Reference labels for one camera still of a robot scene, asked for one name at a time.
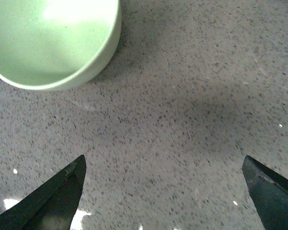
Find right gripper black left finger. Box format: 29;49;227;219
0;155;86;230

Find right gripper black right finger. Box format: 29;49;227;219
242;155;288;230

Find green bowl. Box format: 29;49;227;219
0;0;121;91

